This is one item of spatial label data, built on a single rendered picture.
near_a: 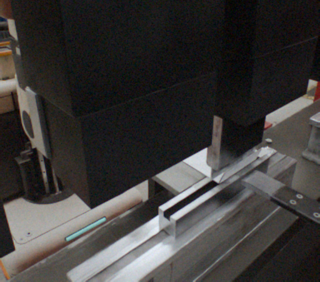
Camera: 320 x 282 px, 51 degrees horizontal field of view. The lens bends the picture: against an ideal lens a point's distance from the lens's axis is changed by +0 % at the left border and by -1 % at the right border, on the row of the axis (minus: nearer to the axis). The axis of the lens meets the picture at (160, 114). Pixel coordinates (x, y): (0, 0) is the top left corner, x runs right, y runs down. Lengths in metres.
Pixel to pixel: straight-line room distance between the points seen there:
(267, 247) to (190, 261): 0.15
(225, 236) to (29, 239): 1.06
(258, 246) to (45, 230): 1.05
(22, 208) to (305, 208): 1.32
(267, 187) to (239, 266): 0.13
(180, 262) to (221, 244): 0.09
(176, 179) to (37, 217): 1.12
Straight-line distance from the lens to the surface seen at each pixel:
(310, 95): 3.50
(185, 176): 0.47
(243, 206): 0.50
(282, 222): 0.62
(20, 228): 1.52
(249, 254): 0.56
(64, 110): 0.24
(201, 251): 0.47
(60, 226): 1.48
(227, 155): 0.44
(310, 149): 0.80
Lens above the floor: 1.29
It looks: 27 degrees down
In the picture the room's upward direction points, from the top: straight up
